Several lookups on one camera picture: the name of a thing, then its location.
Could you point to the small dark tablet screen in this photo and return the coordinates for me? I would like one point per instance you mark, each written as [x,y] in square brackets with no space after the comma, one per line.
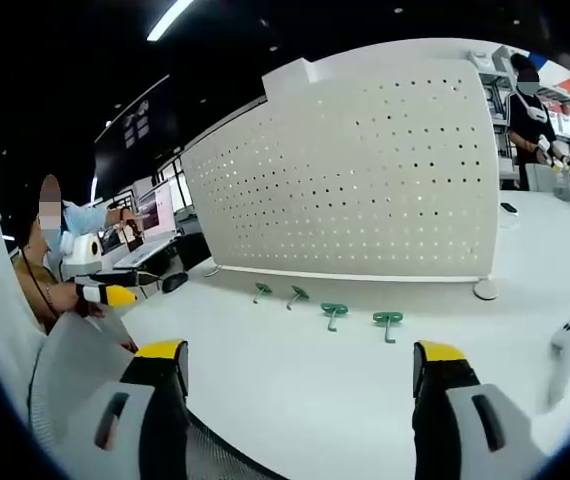
[134,235]

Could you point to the green hook assembly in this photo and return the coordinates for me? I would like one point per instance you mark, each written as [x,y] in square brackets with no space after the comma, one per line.
[388,320]
[333,311]
[261,290]
[296,295]

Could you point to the person's torso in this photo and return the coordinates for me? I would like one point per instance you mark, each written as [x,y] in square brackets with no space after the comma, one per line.
[34,277]

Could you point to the ceiling light strip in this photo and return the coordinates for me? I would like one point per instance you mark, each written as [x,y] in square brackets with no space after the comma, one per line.
[170,20]

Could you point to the white smartphone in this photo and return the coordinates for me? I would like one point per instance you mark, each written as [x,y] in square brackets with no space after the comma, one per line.
[568,342]

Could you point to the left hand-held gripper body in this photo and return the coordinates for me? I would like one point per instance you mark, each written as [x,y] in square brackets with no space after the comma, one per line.
[79,257]

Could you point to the background shelf rack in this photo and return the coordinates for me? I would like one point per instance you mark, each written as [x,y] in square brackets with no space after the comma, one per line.
[494,95]

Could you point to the white perforated mounting plate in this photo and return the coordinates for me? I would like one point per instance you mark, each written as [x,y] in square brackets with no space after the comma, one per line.
[345,180]

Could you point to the black computer mouse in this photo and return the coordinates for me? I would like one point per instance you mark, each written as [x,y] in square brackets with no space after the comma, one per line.
[175,281]

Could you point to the small black-topped white device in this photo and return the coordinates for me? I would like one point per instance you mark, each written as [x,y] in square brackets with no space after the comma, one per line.
[509,208]

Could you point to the white storage box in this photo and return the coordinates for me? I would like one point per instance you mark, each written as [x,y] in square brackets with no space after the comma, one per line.
[539,177]

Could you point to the computer monitor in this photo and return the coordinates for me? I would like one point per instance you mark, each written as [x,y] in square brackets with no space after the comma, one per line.
[157,210]

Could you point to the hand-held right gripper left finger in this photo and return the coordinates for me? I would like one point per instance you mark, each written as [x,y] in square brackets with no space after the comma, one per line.
[140,430]

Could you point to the white keyboard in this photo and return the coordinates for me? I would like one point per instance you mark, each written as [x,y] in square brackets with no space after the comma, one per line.
[140,252]

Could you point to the person's left hand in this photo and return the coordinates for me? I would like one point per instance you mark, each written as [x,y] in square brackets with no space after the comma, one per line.
[87,310]

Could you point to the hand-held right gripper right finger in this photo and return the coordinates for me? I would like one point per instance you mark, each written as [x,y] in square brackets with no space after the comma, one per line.
[465,425]

